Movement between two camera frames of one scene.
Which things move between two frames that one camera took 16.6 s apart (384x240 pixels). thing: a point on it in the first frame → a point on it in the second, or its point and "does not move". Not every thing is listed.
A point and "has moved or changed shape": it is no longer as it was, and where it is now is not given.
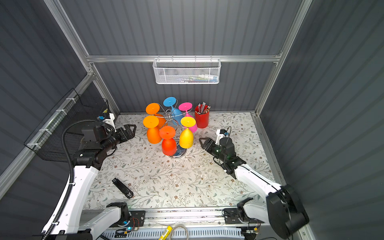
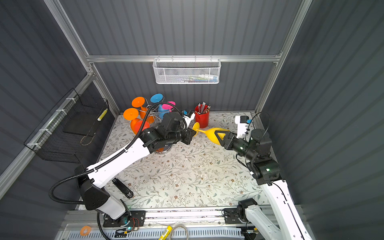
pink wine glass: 187,106 → 168,106
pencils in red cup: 202,109 does not move
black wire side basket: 46,142 does not move
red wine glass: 168,145 has moved or changed shape
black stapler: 128,193 does not move
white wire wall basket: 186,71 does not move
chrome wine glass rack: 176,115 has moved or changed shape
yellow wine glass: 186,140 has moved or changed shape
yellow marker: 166,233 does not move
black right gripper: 209,141 → 228,140
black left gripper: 130,134 → 189,132
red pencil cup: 202,119 does not move
